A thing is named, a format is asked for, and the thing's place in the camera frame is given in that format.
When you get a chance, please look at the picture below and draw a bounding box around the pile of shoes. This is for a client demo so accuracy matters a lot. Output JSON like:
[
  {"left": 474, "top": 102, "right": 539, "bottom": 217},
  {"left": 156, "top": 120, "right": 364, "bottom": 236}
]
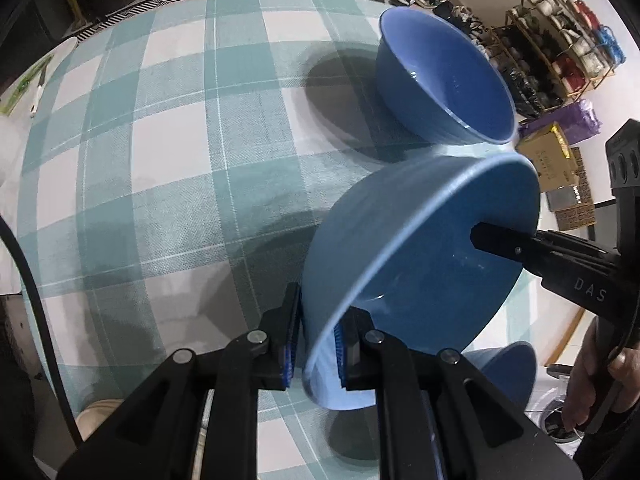
[{"left": 340, "top": 0, "right": 496, "bottom": 61}]

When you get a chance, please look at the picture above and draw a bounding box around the blue bowl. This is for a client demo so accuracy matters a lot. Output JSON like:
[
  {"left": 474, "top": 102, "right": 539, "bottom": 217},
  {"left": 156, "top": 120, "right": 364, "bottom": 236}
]
[
  {"left": 375, "top": 6, "right": 516, "bottom": 147},
  {"left": 462, "top": 341, "right": 538, "bottom": 413},
  {"left": 300, "top": 155, "right": 542, "bottom": 411}
]

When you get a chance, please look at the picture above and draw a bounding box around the cream plate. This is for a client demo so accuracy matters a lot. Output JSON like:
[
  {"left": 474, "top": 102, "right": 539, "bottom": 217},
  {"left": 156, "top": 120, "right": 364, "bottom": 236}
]
[{"left": 75, "top": 397, "right": 126, "bottom": 443}]

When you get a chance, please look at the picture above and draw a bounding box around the printed cardboard box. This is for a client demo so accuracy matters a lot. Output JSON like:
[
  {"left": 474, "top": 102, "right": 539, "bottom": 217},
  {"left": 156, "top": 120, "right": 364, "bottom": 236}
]
[{"left": 515, "top": 122, "right": 581, "bottom": 193}]

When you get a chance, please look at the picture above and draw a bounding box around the wooden shoe rack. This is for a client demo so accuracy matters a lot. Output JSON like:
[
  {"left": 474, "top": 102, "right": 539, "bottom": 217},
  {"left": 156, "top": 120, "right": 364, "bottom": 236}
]
[{"left": 492, "top": 0, "right": 628, "bottom": 116}]

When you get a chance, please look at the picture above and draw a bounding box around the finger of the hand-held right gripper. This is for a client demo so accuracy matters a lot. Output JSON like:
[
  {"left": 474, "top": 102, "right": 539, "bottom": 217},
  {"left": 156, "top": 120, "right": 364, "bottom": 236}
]
[{"left": 470, "top": 221, "right": 626, "bottom": 322}]

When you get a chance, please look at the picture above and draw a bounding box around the white handled knife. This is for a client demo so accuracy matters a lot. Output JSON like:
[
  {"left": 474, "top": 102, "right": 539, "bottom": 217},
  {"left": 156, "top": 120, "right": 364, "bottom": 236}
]
[{"left": 29, "top": 65, "right": 48, "bottom": 118}]

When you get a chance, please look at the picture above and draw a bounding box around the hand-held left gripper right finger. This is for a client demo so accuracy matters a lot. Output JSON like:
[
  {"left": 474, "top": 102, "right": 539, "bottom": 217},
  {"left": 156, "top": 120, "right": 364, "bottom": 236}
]
[{"left": 332, "top": 307, "right": 585, "bottom": 480}]

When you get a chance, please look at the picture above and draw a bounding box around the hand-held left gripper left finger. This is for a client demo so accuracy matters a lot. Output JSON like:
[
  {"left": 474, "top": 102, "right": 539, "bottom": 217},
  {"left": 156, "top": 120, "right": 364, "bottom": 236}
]
[{"left": 57, "top": 282, "right": 302, "bottom": 480}]

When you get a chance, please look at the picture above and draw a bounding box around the purple plastic bag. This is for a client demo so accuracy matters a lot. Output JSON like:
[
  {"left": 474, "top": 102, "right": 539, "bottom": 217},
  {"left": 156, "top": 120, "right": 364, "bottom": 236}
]
[{"left": 520, "top": 100, "right": 601, "bottom": 141}]

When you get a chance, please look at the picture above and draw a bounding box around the green vegetable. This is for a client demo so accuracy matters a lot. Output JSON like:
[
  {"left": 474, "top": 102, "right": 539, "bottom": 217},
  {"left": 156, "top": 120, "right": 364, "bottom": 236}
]
[{"left": 2, "top": 55, "right": 53, "bottom": 116}]

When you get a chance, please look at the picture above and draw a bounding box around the person's right hand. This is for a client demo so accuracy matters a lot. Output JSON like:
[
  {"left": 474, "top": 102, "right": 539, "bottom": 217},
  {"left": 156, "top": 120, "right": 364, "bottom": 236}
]
[{"left": 562, "top": 325, "right": 640, "bottom": 432}]

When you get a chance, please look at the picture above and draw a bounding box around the patterned brown box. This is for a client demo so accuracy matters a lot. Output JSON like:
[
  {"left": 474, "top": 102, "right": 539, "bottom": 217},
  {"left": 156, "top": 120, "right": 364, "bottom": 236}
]
[{"left": 556, "top": 200, "right": 598, "bottom": 231}]

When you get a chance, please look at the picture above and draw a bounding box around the teal checked tablecloth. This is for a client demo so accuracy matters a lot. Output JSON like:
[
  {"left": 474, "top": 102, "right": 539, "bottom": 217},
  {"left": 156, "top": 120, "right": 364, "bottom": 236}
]
[{"left": 0, "top": 0, "right": 551, "bottom": 480}]

